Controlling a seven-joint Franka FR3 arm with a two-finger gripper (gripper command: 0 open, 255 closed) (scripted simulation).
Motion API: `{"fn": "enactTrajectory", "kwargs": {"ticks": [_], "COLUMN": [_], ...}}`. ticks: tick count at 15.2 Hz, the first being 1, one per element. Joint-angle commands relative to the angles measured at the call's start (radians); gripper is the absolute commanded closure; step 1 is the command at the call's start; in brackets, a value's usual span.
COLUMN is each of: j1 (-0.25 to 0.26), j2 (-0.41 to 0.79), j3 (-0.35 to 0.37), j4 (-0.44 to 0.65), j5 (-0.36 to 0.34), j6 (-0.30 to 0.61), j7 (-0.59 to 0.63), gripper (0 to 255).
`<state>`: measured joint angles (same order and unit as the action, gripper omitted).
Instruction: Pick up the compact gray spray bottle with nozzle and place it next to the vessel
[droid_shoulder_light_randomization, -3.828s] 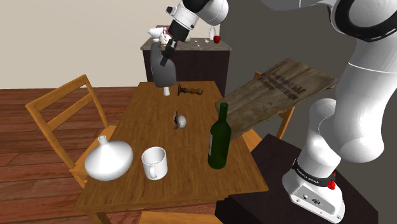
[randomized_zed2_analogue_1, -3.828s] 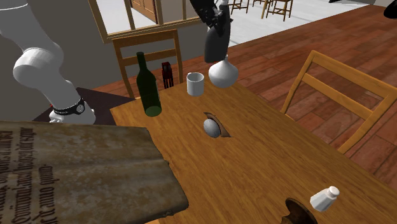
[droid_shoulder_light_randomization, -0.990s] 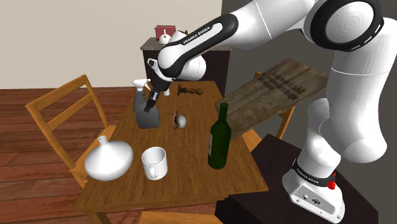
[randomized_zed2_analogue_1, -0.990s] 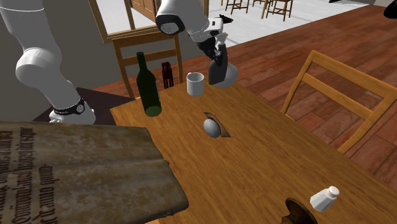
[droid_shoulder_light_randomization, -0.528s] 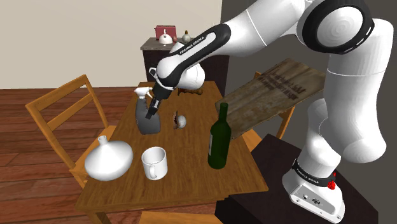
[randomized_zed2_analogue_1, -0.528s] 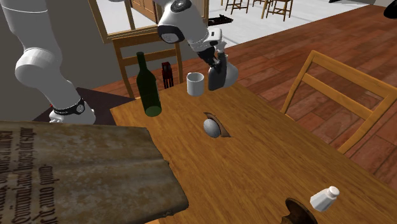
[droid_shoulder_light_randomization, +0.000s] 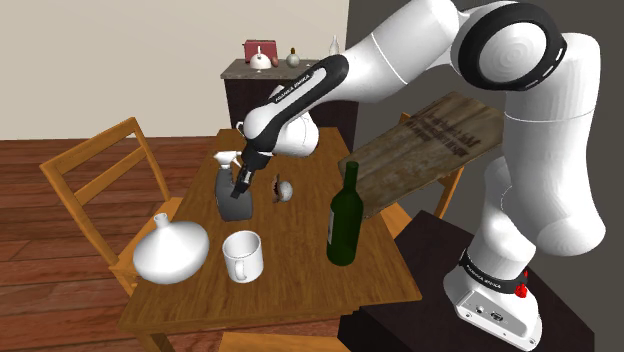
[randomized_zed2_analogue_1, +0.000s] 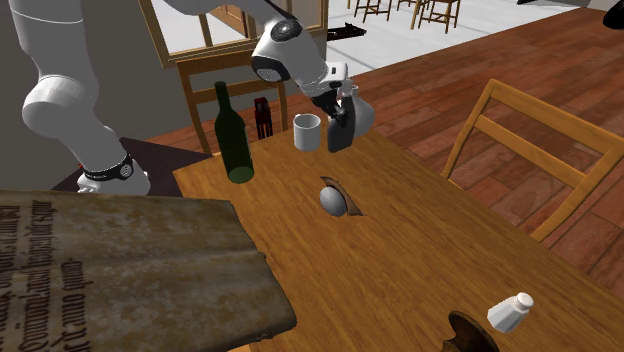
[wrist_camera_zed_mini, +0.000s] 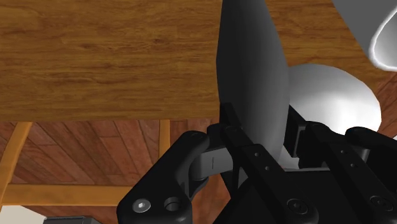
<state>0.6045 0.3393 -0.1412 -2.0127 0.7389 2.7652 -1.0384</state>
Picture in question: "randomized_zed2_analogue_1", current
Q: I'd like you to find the white salt shaker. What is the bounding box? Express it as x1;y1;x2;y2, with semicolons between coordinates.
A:
486;292;535;334

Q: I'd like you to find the light wooden slatted chair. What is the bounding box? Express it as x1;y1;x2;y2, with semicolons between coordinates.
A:
440;78;624;243

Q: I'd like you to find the dark robot stand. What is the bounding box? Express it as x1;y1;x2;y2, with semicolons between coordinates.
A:
50;137;216;196

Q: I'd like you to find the old printed brown book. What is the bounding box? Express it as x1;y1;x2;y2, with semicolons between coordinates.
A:
0;188;298;352

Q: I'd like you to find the white cup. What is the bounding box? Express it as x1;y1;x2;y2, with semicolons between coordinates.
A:
292;113;322;152

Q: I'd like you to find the black flat floor object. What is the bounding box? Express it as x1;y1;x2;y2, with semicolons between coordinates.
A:
326;22;368;42

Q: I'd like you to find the dark green wine bottle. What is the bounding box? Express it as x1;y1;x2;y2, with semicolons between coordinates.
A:
213;81;256;185

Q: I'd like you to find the wooden table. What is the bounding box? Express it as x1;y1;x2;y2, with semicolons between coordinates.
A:
172;127;624;352

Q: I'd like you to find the dark brown round bowl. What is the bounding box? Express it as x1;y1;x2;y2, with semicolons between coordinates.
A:
440;310;501;352

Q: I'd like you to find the grey egg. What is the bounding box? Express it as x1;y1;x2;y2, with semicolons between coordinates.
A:
319;187;348;218

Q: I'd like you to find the wooden dining chair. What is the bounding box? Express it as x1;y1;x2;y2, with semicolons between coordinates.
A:
410;0;462;35
353;0;394;24

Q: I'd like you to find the black rounded object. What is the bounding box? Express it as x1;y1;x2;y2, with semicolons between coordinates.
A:
602;0;624;30

